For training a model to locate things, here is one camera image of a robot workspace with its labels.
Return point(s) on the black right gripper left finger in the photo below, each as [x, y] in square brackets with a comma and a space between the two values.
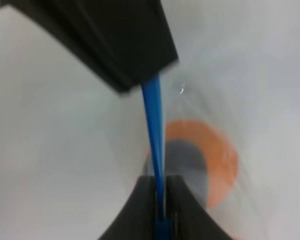
[124, 42]

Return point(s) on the clear blue-zip file bag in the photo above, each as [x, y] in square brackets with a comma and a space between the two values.
[259, 113]

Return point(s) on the orange fruit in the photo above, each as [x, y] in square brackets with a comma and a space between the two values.
[221, 157]

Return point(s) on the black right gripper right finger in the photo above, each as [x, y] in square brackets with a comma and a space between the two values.
[182, 217]

